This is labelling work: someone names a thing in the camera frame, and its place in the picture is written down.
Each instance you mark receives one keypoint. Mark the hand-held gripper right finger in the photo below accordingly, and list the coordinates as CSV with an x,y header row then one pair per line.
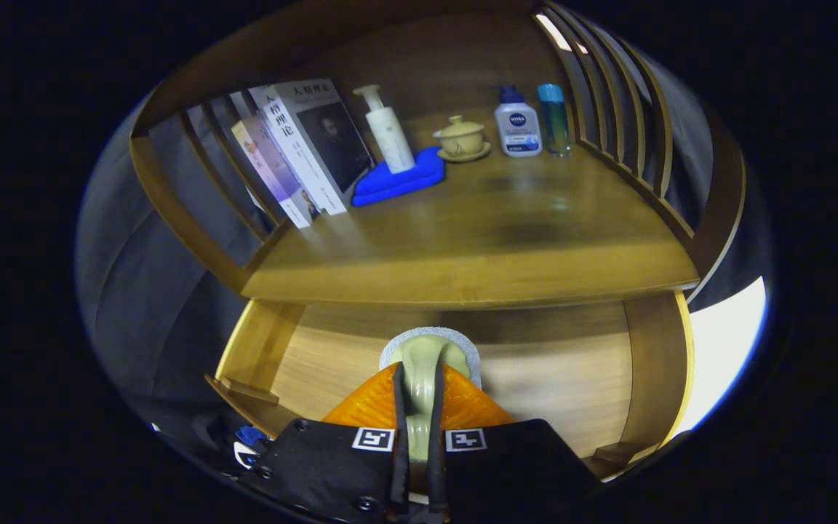
x,y
438,473

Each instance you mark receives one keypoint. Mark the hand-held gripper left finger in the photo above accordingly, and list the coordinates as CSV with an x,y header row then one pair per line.
x,y
401,473

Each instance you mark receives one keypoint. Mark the brown wooden drawer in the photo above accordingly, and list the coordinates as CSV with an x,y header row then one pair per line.
x,y
550,386

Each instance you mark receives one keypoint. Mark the brown wooden countertop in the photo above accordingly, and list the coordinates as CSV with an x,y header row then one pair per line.
x,y
506,240

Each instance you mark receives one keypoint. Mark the white side cabinet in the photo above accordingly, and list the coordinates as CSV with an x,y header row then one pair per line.
x,y
724,342

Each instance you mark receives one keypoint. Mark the brown wooden cabinet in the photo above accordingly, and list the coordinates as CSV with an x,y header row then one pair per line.
x,y
426,58

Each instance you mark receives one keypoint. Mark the blue and white object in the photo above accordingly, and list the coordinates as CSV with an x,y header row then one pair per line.
x,y
250,438

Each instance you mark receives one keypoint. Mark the thin white book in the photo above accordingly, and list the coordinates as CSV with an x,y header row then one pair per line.
x,y
308,204

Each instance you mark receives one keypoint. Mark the blue folded cloth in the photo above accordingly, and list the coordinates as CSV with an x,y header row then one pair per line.
x,y
390,185

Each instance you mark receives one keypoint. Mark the purple book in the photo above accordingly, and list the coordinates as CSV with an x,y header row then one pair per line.
x,y
266,167

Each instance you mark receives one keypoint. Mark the beige lidded teacup with saucer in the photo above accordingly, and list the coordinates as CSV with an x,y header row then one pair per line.
x,y
460,138

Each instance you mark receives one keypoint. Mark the white pump bottle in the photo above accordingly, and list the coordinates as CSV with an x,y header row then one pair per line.
x,y
390,135

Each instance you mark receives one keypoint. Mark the thick white and black book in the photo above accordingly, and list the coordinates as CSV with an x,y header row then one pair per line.
x,y
332,138

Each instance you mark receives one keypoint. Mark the white bottle with blue cap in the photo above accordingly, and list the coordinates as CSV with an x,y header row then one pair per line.
x,y
518,127

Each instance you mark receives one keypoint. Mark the teal bottle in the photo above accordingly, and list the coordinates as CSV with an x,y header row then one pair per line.
x,y
555,120

